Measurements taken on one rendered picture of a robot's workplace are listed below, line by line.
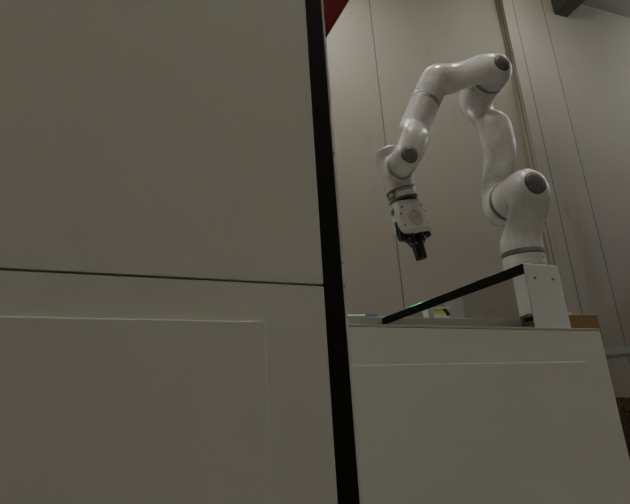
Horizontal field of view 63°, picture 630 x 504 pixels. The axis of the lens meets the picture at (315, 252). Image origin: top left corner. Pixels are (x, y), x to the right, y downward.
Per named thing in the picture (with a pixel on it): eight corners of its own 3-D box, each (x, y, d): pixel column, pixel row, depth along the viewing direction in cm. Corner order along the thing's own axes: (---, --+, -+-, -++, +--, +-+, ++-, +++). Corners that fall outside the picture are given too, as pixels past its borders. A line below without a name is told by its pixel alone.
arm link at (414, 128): (455, 87, 146) (420, 173, 136) (431, 117, 161) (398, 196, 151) (427, 73, 146) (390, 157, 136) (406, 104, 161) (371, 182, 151)
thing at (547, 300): (537, 333, 97) (524, 262, 101) (387, 366, 144) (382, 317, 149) (573, 333, 100) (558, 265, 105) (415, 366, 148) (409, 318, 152)
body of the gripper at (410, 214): (395, 194, 141) (407, 232, 138) (424, 191, 145) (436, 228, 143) (381, 204, 147) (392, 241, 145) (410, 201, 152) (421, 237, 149)
